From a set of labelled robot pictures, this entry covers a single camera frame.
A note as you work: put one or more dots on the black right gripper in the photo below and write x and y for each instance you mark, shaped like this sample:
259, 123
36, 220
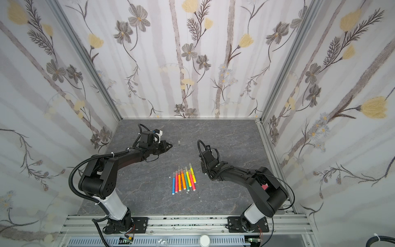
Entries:
205, 157

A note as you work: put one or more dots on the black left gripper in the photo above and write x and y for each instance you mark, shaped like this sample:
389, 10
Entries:
164, 148

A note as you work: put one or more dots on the yellow marker pen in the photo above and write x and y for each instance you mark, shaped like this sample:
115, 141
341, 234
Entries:
188, 177
192, 173

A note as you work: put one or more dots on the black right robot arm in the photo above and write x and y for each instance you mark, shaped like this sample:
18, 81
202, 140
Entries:
267, 193

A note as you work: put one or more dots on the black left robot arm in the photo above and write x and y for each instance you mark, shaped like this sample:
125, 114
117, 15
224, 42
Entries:
99, 179

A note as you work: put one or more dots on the pink marker pen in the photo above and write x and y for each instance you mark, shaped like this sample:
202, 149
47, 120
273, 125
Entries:
176, 183

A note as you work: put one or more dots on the green marker pen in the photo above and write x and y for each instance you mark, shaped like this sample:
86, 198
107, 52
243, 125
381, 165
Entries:
186, 181

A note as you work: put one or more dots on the orange marker pen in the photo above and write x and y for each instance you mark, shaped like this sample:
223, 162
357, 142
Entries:
180, 186
183, 179

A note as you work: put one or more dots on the thin blue marker pen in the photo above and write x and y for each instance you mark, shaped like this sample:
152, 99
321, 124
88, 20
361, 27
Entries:
173, 185

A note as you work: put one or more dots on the white round knob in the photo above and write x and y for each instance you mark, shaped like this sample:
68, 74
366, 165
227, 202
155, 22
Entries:
204, 241

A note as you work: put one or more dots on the right small circuit board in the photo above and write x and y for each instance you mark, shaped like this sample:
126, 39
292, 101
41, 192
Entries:
253, 242

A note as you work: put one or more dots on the small green circuit board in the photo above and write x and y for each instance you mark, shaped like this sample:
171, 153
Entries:
126, 240

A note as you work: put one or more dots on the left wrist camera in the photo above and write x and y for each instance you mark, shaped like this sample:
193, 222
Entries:
152, 137

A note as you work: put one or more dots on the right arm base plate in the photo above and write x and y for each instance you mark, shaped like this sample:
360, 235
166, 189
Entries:
240, 224

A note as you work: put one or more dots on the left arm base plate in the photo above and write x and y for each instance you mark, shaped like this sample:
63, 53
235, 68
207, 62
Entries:
130, 224

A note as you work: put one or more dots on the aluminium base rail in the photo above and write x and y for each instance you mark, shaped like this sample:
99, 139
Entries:
286, 230

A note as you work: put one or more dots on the white vented cable duct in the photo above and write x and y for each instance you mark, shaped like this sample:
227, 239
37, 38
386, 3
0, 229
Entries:
179, 241

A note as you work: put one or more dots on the aluminium right corner post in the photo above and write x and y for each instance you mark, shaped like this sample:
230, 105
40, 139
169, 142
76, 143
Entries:
306, 24

